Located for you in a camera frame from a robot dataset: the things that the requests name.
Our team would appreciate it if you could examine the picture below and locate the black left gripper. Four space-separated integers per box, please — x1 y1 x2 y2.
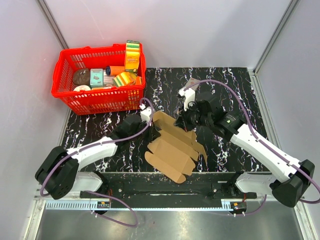
129 118 161 144

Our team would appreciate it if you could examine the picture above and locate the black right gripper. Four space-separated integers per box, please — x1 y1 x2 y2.
174 101 212 133

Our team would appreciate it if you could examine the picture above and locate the brown cardboard box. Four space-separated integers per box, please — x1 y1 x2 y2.
144 111 208 184

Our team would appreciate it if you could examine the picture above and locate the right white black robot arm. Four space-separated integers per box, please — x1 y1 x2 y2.
174 88 315 208

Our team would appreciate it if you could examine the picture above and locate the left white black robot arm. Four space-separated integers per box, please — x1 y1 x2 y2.
35 114 160 200

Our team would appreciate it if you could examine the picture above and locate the grey card box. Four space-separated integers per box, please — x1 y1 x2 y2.
185 77 200 91

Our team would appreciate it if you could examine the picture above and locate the pink white flat box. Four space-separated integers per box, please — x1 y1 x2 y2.
103 69 115 87

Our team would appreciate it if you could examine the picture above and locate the teal small box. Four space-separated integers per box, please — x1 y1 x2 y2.
89 68 104 88

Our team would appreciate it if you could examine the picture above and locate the orange snack packet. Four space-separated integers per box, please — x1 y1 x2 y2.
134 76 142 86

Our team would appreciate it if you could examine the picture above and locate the lying yellow green sponge pack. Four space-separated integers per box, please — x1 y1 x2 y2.
112 71 137 87

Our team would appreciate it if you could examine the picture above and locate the orange cylinder can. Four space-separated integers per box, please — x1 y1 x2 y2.
105 65 125 76

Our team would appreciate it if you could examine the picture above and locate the white round tape roll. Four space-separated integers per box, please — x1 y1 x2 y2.
73 85 91 92

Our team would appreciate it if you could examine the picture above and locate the tall yellow green sponge pack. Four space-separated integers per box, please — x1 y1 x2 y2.
124 40 141 73

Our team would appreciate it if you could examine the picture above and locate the brown round bread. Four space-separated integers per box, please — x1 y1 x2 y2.
72 68 91 86

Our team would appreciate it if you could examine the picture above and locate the red plastic shopping basket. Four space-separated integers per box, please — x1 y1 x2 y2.
51 43 146 115

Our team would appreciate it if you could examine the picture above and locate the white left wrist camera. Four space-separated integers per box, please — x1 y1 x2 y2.
139 104 153 123

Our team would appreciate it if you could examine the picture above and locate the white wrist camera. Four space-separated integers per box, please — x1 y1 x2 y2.
178 88 196 111
139 104 153 123

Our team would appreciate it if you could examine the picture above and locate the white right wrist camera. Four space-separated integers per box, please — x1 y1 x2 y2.
178 88 196 111

